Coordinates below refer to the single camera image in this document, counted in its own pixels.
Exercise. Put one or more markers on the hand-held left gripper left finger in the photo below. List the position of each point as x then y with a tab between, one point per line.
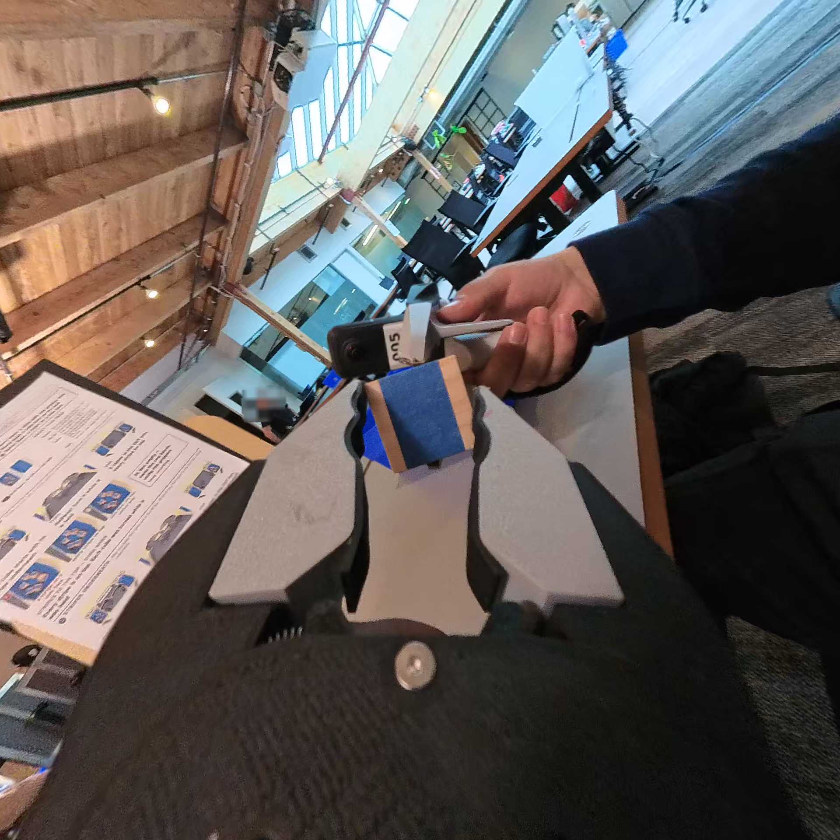
295	518

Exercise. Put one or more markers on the long white desk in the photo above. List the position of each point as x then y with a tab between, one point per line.
558	131

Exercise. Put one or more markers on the printed instruction sheet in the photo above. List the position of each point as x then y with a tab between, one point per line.
98	499

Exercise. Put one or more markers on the blue striped wooden cube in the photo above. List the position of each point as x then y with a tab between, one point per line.
420	413

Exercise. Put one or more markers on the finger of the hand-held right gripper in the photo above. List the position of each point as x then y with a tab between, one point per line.
425	331

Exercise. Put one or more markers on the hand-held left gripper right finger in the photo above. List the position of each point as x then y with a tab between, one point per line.
544	525

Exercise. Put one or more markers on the person's right forearm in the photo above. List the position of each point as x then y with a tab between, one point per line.
722	243

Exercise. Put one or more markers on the person's right hand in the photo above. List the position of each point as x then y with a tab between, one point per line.
544	289

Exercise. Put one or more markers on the wooden display board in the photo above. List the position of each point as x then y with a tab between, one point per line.
226	436

